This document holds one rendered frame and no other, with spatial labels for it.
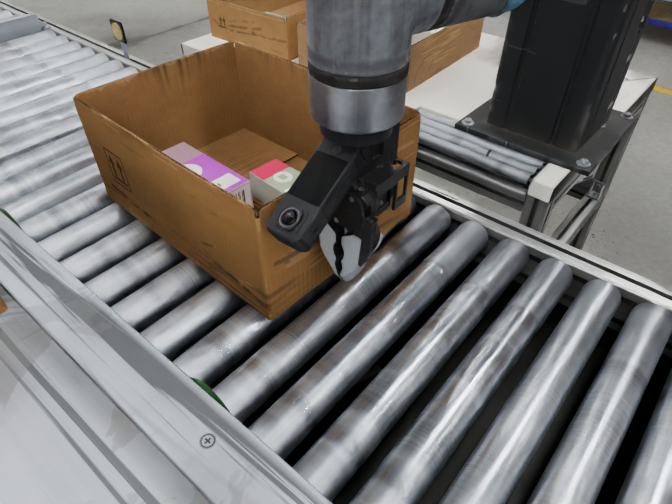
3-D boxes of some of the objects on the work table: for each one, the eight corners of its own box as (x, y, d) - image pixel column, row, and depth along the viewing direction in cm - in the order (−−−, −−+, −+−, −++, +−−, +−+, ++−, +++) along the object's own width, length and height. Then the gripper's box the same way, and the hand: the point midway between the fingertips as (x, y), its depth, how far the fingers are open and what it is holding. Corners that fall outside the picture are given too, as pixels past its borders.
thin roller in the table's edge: (532, 180, 88) (535, 170, 87) (400, 129, 102) (401, 120, 100) (537, 175, 89) (540, 166, 88) (406, 125, 103) (407, 116, 102)
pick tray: (480, 46, 129) (488, 5, 123) (397, 99, 107) (401, 52, 100) (388, 23, 143) (390, -16, 136) (296, 66, 120) (294, 22, 114)
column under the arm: (514, 84, 113) (558, -94, 91) (636, 121, 100) (722, -75, 78) (453, 128, 98) (488, -71, 76) (587, 177, 86) (675, -44, 63)
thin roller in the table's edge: (526, 186, 87) (529, 177, 86) (393, 133, 100) (394, 124, 99) (531, 181, 88) (534, 172, 87) (399, 130, 102) (400, 121, 100)
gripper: (425, 111, 49) (405, 268, 64) (352, 85, 54) (349, 237, 68) (371, 146, 44) (363, 307, 59) (296, 115, 49) (305, 272, 63)
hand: (341, 275), depth 61 cm, fingers closed
